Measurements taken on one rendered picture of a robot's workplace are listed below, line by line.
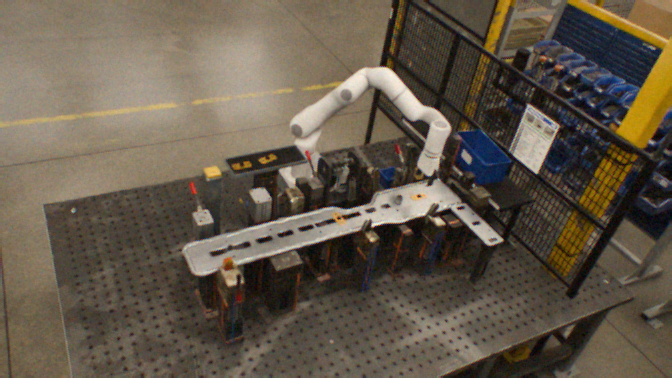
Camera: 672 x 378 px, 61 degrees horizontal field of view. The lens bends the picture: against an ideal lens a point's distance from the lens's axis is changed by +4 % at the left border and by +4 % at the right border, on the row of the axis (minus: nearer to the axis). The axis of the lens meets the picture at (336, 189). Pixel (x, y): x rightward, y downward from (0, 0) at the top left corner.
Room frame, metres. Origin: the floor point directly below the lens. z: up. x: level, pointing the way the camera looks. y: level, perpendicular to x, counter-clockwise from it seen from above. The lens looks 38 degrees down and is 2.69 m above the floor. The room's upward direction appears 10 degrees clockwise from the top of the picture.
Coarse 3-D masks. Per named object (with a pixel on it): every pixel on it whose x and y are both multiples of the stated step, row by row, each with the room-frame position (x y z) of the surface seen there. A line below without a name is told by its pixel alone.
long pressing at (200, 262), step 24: (384, 192) 2.16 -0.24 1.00; (408, 192) 2.20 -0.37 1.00; (432, 192) 2.23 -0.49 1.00; (312, 216) 1.90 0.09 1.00; (360, 216) 1.95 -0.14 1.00; (384, 216) 1.98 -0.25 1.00; (408, 216) 2.01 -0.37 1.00; (216, 240) 1.64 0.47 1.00; (240, 240) 1.67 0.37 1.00; (288, 240) 1.72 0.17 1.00; (312, 240) 1.74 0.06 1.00; (192, 264) 1.49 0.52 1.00; (216, 264) 1.51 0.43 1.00; (240, 264) 1.54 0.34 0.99
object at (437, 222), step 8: (432, 224) 1.95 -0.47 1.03; (440, 224) 1.94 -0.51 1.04; (424, 232) 1.98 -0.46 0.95; (432, 232) 1.94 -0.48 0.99; (440, 232) 1.94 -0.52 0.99; (424, 240) 1.97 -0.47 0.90; (432, 240) 1.93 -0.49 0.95; (440, 240) 1.95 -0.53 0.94; (424, 248) 1.96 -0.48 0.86; (432, 248) 1.95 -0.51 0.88; (416, 256) 1.98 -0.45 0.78; (424, 256) 1.95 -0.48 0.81; (432, 256) 1.95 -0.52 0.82; (416, 264) 1.97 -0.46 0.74; (424, 264) 1.93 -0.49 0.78; (424, 272) 1.94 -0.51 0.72
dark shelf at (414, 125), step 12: (408, 120) 2.85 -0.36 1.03; (420, 120) 2.88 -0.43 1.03; (420, 132) 2.74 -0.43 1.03; (444, 156) 2.54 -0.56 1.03; (456, 168) 2.45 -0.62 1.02; (504, 180) 2.40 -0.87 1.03; (492, 192) 2.28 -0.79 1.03; (504, 192) 2.29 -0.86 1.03; (516, 192) 2.31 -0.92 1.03; (492, 204) 2.21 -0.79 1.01; (504, 204) 2.19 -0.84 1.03; (516, 204) 2.21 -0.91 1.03
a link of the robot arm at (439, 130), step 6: (438, 120) 2.20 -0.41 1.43; (432, 126) 2.16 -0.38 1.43; (438, 126) 2.15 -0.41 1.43; (444, 126) 2.16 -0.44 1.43; (432, 132) 2.15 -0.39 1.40; (438, 132) 2.13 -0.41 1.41; (444, 132) 2.14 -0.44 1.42; (432, 138) 2.14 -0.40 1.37; (438, 138) 2.13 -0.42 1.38; (444, 138) 2.14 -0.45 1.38; (426, 144) 2.16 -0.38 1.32; (432, 144) 2.14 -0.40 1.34; (438, 144) 2.13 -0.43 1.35; (444, 144) 2.16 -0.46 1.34; (432, 150) 2.13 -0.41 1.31; (438, 150) 2.14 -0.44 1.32
